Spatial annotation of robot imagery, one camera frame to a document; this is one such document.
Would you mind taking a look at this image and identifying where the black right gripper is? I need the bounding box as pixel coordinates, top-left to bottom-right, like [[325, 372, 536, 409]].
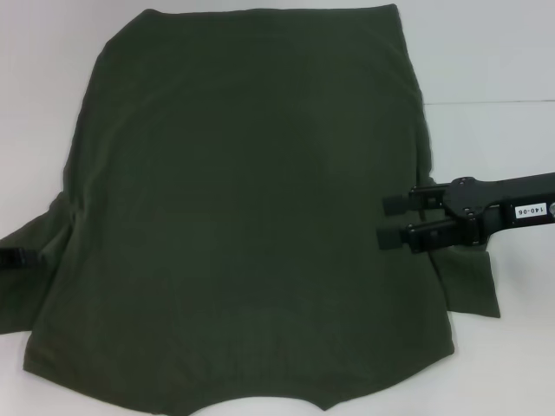
[[376, 172, 555, 255]]

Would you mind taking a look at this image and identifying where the dark green shirt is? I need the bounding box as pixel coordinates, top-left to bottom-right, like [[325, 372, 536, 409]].
[[0, 3, 502, 413]]

